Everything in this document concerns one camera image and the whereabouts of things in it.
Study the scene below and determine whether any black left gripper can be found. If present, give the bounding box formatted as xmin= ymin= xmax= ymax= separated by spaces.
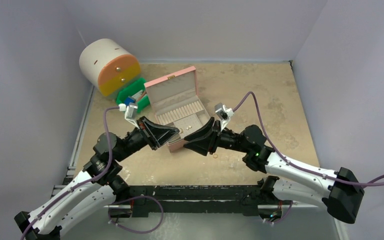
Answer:
xmin=114 ymin=115 xmax=179 ymax=162

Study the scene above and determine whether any pink jewelry box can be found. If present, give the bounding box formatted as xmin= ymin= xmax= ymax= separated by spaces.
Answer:
xmin=144 ymin=66 xmax=210 ymax=153

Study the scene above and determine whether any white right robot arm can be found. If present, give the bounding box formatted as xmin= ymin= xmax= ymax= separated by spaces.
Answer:
xmin=184 ymin=117 xmax=365 ymax=224

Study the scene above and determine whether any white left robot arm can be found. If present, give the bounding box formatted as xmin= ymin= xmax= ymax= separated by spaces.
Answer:
xmin=14 ymin=116 xmax=180 ymax=240

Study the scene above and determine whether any blue item in bin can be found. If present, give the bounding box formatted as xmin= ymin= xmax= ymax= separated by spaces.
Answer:
xmin=123 ymin=96 xmax=136 ymax=106

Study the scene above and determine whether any green plastic bin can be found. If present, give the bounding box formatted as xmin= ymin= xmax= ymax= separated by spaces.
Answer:
xmin=115 ymin=77 xmax=150 ymax=113

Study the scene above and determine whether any white cylindrical drawer cabinet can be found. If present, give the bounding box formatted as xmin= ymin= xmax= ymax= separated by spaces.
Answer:
xmin=79 ymin=38 xmax=141 ymax=100

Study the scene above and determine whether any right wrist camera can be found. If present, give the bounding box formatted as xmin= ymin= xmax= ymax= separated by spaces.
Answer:
xmin=214 ymin=102 xmax=235 ymax=131

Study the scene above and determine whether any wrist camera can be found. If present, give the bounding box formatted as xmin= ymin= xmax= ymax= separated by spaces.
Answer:
xmin=118 ymin=102 xmax=139 ymax=128
xmin=214 ymin=102 xmax=235 ymax=131

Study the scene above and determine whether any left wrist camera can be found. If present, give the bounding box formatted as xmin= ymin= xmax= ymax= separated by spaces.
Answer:
xmin=118 ymin=102 xmax=139 ymax=128

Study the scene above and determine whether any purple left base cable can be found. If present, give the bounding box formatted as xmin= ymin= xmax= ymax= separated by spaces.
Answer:
xmin=108 ymin=196 xmax=164 ymax=235

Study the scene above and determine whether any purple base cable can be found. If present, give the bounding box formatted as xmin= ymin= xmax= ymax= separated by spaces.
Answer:
xmin=262 ymin=200 xmax=294 ymax=226
xmin=108 ymin=196 xmax=164 ymax=235

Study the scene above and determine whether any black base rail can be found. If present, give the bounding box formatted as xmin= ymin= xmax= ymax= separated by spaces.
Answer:
xmin=116 ymin=185 xmax=291 ymax=218

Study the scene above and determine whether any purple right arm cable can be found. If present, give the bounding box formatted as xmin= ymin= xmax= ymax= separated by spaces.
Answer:
xmin=231 ymin=91 xmax=384 ymax=187

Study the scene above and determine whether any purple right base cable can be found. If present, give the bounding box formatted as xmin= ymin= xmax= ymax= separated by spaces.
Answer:
xmin=262 ymin=200 xmax=294 ymax=226

